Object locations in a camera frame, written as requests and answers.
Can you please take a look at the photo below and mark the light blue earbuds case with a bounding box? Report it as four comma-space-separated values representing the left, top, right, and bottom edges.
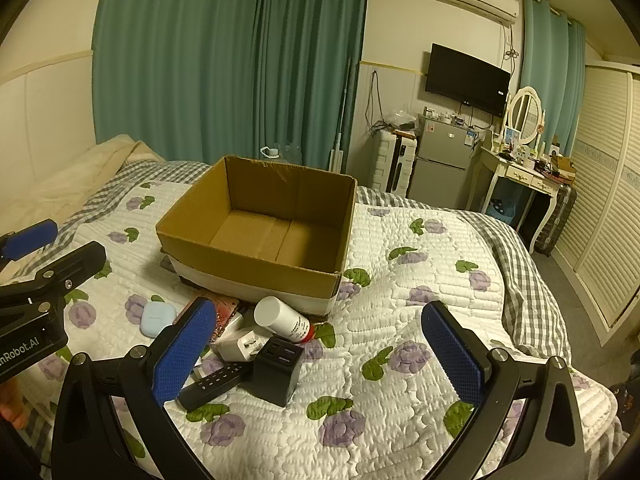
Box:
140, 301, 177, 338

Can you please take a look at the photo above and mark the black remote control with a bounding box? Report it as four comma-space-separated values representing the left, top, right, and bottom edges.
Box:
177, 362, 253, 412

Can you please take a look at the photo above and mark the red patterned card case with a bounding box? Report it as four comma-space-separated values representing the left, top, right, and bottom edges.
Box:
177, 289, 240, 342

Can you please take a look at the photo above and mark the white power adapter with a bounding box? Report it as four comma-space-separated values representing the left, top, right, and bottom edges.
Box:
214, 325, 272, 362

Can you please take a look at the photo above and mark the black rectangular charger block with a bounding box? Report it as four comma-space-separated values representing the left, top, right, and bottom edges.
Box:
248, 337, 304, 408

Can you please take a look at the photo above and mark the brown cardboard box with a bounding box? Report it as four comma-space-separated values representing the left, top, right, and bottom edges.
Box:
155, 155, 357, 316

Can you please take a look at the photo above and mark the white pill bottle red cap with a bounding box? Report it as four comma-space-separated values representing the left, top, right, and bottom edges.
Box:
254, 296, 314, 342

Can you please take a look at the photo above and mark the person's left hand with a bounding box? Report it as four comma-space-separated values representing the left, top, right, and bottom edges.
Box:
0, 377, 28, 430

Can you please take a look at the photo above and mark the person's right hand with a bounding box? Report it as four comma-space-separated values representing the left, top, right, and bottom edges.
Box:
610, 382, 640, 434

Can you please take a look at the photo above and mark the beige pillow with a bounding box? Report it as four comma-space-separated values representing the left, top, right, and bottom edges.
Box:
1, 134, 165, 234

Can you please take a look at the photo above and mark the white floral quilt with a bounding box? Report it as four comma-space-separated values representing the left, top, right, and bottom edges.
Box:
29, 179, 618, 480

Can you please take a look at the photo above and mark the white louvered wardrobe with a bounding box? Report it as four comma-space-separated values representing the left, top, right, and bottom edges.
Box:
552, 61, 639, 346

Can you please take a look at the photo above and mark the large green curtain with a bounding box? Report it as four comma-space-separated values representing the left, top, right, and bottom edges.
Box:
92, 0, 367, 168

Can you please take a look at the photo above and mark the blue waste basket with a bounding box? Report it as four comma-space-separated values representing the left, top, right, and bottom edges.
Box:
486, 198, 516, 224

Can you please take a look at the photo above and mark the clear water jug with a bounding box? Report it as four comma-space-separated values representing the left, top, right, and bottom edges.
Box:
259, 144, 303, 165

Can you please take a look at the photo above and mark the dark checkered suitcase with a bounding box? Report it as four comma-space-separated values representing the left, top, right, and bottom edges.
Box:
534, 184, 578, 257

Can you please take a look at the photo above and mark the white dressing table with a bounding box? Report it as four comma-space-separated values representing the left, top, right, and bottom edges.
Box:
461, 148, 567, 254

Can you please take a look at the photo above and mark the white folded rack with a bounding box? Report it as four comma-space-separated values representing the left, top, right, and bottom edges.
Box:
329, 58, 352, 174

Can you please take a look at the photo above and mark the silver mini fridge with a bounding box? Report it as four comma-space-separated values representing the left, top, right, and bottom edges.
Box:
408, 120, 476, 208

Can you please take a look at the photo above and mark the oval white vanity mirror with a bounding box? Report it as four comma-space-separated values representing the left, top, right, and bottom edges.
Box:
502, 86, 544, 144

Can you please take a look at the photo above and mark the white suitcase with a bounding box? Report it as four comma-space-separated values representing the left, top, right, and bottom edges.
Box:
369, 129, 418, 197

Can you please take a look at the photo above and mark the small green curtain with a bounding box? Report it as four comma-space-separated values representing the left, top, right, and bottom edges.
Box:
520, 0, 586, 156

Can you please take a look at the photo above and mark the black wall television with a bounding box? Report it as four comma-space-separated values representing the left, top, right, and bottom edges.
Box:
425, 44, 511, 117

